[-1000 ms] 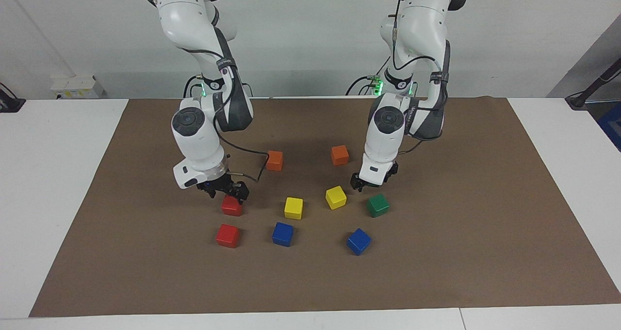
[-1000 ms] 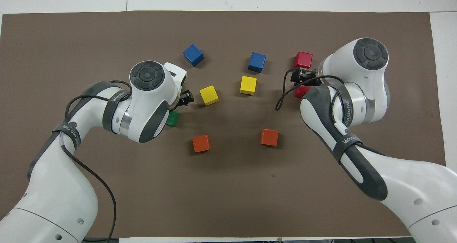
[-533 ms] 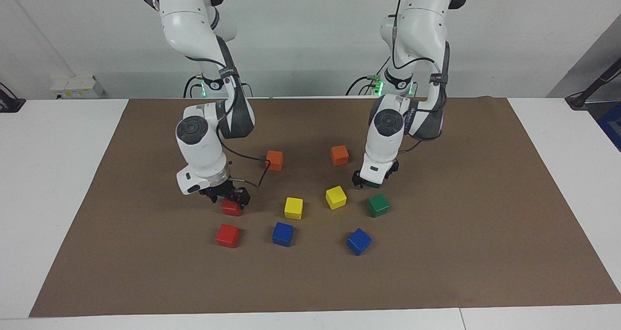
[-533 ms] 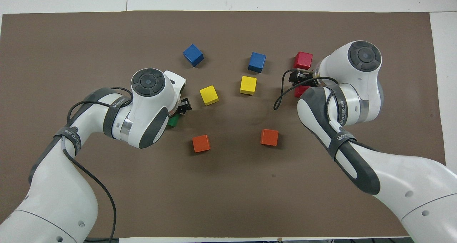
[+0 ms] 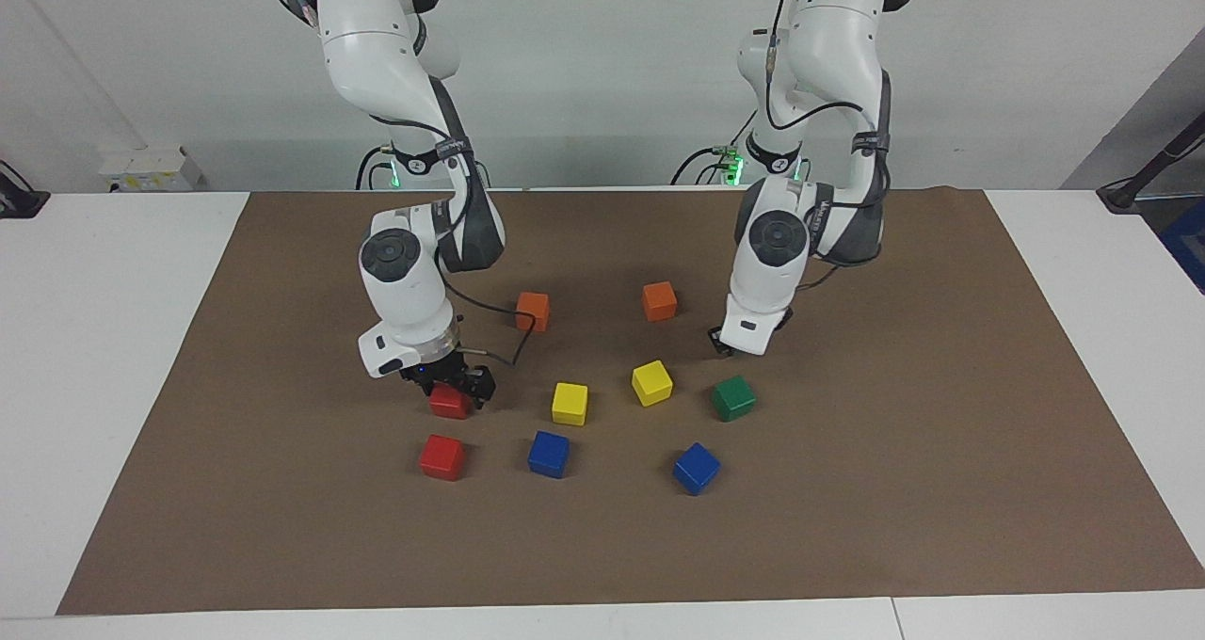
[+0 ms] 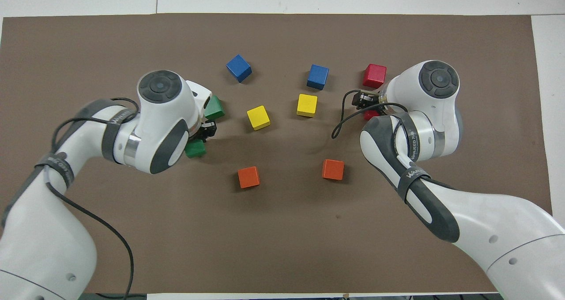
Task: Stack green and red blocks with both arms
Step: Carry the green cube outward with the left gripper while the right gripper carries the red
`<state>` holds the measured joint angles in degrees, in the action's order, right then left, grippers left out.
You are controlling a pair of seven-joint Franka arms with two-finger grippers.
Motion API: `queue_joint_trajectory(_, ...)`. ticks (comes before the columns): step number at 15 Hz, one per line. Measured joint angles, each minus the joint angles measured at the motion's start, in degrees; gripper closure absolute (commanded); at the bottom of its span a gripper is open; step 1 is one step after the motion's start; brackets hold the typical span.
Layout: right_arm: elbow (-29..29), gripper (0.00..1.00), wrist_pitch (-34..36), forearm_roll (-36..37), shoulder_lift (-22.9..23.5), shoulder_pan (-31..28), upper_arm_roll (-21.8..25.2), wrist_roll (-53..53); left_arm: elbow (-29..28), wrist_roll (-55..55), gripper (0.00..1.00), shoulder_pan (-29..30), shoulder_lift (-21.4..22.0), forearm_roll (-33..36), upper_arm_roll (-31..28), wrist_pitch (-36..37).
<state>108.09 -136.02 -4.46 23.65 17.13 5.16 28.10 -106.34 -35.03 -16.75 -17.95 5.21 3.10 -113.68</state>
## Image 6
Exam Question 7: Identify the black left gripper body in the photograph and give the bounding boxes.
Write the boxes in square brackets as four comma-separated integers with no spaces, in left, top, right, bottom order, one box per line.
[194,120,218,137]

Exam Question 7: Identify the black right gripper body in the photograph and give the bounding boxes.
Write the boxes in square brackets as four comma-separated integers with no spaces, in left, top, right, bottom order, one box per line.
[363,90,382,111]

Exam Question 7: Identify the orange wooden cube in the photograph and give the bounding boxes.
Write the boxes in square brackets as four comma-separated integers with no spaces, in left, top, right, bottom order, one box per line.
[237,166,260,189]
[322,159,345,181]

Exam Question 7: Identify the brown table mat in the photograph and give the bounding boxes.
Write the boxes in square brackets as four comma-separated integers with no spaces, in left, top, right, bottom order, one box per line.
[0,12,553,294]

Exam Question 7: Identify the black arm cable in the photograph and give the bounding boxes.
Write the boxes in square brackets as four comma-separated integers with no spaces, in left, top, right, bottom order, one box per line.
[44,97,141,300]
[331,90,409,140]

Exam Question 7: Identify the blue wooden cube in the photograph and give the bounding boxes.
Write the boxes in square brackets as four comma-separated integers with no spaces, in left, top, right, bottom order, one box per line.
[226,54,252,83]
[306,64,330,91]

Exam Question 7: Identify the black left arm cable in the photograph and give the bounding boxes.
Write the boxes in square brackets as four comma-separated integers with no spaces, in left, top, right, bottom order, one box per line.
[44,97,141,300]

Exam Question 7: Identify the yellow wooden cube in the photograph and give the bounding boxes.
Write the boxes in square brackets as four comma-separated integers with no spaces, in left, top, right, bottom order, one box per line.
[296,94,318,118]
[246,105,271,131]

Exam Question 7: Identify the green wooden cube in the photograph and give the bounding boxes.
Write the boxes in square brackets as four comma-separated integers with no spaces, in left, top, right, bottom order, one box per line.
[204,95,226,120]
[185,140,207,159]

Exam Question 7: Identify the black velcro cable strap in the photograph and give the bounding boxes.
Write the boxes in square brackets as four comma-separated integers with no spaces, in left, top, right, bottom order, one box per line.
[101,107,138,163]
[36,151,75,189]
[396,167,432,203]
[395,112,425,163]

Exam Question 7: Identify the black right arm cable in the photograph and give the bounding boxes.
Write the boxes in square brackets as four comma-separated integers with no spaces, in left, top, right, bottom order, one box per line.
[331,90,409,140]

